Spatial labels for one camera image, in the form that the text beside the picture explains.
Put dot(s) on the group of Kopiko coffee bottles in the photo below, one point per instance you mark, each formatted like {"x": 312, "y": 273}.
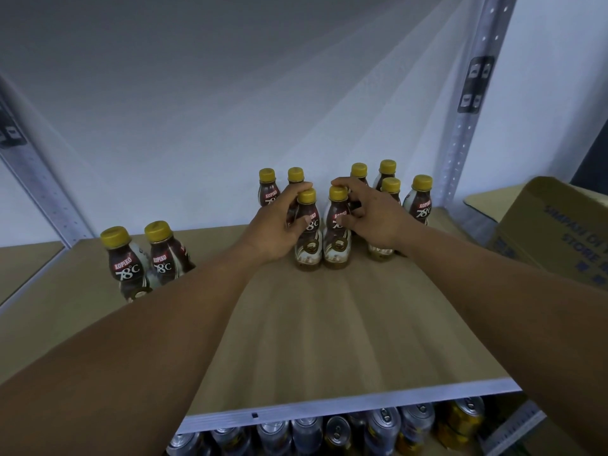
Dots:
{"x": 142, "y": 266}

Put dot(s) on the person's left hand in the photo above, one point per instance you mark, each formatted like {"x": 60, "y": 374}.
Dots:
{"x": 271, "y": 232}

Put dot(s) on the open brown carton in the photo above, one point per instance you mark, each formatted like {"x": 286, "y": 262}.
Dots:
{"x": 560, "y": 228}

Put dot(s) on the white metal shelving rack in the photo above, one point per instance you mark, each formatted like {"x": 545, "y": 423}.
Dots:
{"x": 342, "y": 337}

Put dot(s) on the person's right forearm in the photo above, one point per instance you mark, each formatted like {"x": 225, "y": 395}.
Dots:
{"x": 522, "y": 308}

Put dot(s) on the person's left forearm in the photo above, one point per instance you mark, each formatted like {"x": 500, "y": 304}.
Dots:
{"x": 104, "y": 365}

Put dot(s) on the person's right hand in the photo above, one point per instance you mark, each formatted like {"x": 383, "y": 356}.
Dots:
{"x": 380, "y": 221}

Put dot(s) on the Kopiko bottle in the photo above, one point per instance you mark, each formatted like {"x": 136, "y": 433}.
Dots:
{"x": 309, "y": 244}
{"x": 337, "y": 247}

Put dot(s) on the row of silver cans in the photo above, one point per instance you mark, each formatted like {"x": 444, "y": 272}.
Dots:
{"x": 380, "y": 430}

